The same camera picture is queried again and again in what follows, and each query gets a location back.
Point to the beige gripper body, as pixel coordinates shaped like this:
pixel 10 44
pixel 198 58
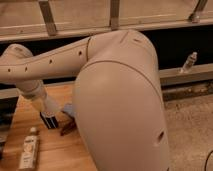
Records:
pixel 37 100

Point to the white ceramic cup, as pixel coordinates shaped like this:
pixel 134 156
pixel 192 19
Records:
pixel 51 107

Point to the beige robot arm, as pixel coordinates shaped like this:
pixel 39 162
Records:
pixel 117 99

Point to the black white eraser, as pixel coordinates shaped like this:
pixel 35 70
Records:
pixel 50 121

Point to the blue sponge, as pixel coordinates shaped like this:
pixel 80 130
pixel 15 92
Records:
pixel 68 110

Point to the red brown small tool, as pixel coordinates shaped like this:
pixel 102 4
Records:
pixel 68 128

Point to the wooden table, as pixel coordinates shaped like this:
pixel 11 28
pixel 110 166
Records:
pixel 56 152

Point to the white lotion bottle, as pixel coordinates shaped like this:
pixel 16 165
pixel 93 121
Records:
pixel 29 152

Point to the grey spray bottle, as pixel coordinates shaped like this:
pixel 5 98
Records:
pixel 191 59

